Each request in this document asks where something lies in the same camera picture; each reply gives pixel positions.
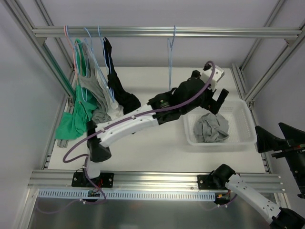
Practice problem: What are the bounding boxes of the white tank top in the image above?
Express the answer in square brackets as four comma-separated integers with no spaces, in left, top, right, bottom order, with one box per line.
[90,48,123,120]

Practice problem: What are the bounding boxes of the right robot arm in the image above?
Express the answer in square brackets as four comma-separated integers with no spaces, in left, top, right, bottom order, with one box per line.
[211,123,305,229]

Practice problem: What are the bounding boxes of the blue hanger of white top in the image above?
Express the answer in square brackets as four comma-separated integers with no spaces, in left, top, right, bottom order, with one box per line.
[83,26,119,105]

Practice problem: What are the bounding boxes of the white cable duct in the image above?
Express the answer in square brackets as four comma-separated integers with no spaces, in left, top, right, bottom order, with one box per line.
[38,189,216,202]

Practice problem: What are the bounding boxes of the light grey tank top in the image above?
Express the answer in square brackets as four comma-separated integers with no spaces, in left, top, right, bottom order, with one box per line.
[193,113,229,143]

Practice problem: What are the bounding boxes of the pink wire hanger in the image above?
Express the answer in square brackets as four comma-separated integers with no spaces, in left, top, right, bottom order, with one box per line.
[63,25,79,84]

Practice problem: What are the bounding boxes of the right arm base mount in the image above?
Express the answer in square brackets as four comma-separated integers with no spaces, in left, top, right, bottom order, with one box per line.
[197,170,227,190]

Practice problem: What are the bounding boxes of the aluminium frame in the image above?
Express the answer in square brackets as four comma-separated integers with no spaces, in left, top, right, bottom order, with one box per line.
[0,0,305,229]

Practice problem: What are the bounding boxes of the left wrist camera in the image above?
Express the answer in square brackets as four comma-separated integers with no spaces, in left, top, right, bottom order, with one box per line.
[201,63,224,92]

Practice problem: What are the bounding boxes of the white plastic basket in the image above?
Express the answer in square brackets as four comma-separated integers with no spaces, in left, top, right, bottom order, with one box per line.
[183,99,256,146]

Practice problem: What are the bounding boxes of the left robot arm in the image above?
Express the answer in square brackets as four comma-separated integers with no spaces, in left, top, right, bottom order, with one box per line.
[82,70,229,187]

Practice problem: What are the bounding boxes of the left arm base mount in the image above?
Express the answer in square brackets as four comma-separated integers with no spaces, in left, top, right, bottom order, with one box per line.
[71,171,114,188]

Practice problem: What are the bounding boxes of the grey tank top on hanger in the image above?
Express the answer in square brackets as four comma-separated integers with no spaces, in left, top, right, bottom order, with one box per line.
[80,43,111,124]

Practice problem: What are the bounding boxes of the green tank top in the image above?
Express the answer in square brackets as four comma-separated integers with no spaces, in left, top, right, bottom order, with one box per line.
[55,38,99,140]

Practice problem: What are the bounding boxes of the blue hanger of black top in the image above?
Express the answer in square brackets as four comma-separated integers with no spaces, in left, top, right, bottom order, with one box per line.
[98,26,115,102]

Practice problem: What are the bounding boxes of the black tank top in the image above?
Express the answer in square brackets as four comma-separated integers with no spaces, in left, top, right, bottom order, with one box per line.
[103,37,141,115]

